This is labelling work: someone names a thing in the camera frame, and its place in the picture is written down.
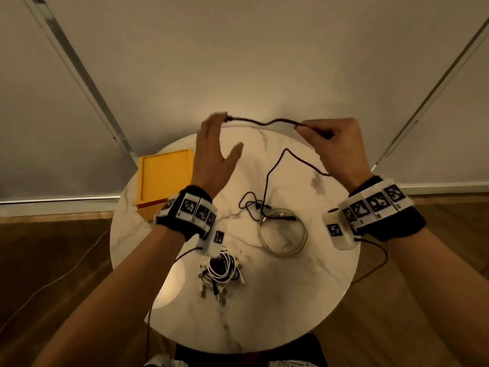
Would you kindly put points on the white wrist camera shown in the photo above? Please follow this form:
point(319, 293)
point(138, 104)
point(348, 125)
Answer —
point(217, 237)
point(335, 230)

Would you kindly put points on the white marble table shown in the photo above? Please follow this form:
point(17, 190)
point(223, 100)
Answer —
point(286, 301)

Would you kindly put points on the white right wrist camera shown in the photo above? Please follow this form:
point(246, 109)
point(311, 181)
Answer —
point(335, 230)

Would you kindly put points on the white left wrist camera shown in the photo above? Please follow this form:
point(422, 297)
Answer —
point(217, 237)

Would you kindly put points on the person's left hand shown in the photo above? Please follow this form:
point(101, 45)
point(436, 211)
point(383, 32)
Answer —
point(208, 164)

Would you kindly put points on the yellow box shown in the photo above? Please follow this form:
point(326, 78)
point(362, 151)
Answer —
point(164, 175)

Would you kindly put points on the person's right forearm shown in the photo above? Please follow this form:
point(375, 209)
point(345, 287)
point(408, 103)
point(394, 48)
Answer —
point(447, 294)

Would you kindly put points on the person's left forearm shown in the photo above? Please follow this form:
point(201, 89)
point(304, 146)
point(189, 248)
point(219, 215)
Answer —
point(107, 301)

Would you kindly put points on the metal blind track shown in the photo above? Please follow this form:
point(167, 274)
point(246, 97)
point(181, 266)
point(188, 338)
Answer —
point(431, 95)
point(76, 68)

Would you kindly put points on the metal bottom rail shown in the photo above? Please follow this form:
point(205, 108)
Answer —
point(447, 188)
point(57, 206)

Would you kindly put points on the person's right hand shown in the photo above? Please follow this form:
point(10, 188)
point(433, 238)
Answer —
point(340, 149)

